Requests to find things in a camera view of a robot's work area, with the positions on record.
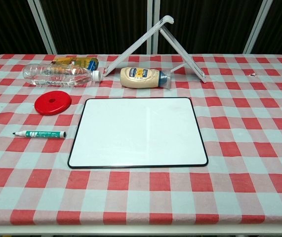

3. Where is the green whiteboard marker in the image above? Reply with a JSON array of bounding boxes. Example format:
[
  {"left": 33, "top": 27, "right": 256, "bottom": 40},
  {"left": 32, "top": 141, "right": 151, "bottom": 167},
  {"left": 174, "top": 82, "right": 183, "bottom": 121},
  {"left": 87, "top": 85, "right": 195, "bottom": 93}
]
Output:
[{"left": 12, "top": 130, "right": 67, "bottom": 139}]

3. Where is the white dry-erase board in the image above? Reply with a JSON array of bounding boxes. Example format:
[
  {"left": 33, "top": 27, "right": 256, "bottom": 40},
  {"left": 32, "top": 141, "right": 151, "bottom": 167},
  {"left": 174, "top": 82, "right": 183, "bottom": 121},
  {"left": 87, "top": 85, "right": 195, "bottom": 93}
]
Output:
[{"left": 67, "top": 97, "right": 209, "bottom": 169}]

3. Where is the mayonnaise squeeze bottle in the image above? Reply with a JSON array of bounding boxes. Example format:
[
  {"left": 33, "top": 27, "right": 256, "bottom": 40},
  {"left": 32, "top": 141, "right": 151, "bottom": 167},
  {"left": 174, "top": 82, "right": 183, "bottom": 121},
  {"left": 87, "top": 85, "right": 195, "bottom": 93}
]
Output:
[{"left": 120, "top": 66, "right": 172, "bottom": 89}]

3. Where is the white folding stand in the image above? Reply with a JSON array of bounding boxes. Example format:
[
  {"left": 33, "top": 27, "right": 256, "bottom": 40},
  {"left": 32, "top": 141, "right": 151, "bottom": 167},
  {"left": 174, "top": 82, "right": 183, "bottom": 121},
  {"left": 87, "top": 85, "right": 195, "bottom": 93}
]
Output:
[{"left": 103, "top": 15, "right": 207, "bottom": 83}]

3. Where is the red white checkered tablecloth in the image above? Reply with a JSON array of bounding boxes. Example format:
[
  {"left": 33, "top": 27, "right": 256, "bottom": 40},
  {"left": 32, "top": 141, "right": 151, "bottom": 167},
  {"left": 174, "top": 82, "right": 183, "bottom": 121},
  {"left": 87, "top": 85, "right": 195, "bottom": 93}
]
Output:
[{"left": 0, "top": 53, "right": 282, "bottom": 227}]

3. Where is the yellow and blue snack packet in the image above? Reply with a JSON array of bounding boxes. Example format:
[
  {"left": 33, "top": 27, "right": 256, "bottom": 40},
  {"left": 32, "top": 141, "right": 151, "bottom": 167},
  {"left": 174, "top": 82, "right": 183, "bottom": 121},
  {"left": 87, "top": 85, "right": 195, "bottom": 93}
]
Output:
[{"left": 52, "top": 56, "right": 99, "bottom": 71}]

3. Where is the clear plastic water bottle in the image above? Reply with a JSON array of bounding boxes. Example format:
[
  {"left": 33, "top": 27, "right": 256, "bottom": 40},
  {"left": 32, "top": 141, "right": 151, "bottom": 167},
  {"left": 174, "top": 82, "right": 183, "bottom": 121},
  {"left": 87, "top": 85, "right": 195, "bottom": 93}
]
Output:
[{"left": 22, "top": 63, "right": 103, "bottom": 87}]

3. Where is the red round plastic lid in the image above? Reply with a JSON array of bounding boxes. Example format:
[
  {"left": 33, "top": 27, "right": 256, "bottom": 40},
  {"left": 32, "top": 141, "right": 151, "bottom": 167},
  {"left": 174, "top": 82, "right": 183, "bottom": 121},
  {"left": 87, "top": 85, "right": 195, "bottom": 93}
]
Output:
[{"left": 34, "top": 90, "right": 74, "bottom": 116}]

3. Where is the white upright frame post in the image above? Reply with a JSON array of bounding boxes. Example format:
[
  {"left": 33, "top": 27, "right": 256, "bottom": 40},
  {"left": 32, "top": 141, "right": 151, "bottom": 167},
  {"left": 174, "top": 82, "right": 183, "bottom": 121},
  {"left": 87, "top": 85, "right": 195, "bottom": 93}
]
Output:
[{"left": 147, "top": 0, "right": 159, "bottom": 55}]

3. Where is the white slanted frame post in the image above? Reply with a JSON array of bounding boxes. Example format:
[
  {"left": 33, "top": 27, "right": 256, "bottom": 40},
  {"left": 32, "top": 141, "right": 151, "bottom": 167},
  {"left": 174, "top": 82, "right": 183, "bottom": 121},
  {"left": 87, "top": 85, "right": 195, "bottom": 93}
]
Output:
[
  {"left": 27, "top": 0, "right": 58, "bottom": 55},
  {"left": 243, "top": 0, "right": 274, "bottom": 54}
]

